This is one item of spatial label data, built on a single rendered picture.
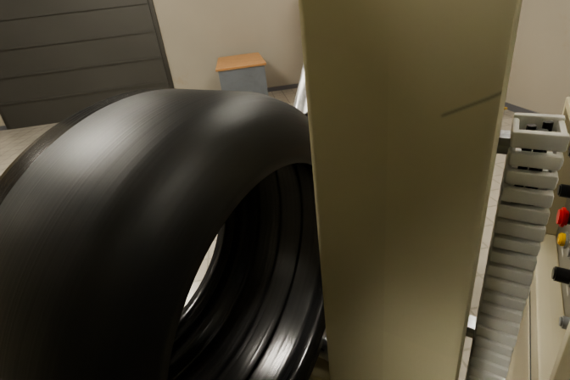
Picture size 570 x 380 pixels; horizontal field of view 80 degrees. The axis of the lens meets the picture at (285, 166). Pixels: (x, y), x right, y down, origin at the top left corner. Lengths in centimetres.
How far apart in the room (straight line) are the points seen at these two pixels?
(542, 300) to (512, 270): 59
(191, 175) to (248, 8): 652
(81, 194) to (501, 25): 32
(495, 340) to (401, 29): 32
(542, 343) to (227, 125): 73
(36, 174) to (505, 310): 48
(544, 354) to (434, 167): 65
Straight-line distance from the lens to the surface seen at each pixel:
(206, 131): 35
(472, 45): 22
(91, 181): 35
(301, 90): 115
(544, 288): 99
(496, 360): 46
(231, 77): 525
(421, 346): 36
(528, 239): 35
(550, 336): 90
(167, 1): 688
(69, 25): 726
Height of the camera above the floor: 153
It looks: 25 degrees down
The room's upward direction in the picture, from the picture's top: 7 degrees counter-clockwise
